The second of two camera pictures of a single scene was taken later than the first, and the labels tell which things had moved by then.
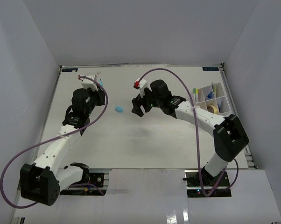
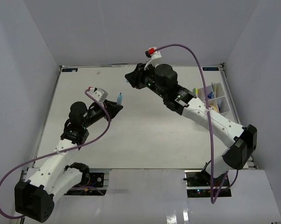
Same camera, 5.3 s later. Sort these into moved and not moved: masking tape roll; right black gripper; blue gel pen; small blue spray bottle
Moved: right black gripper
Not moved: blue gel pen; small blue spray bottle; masking tape roll
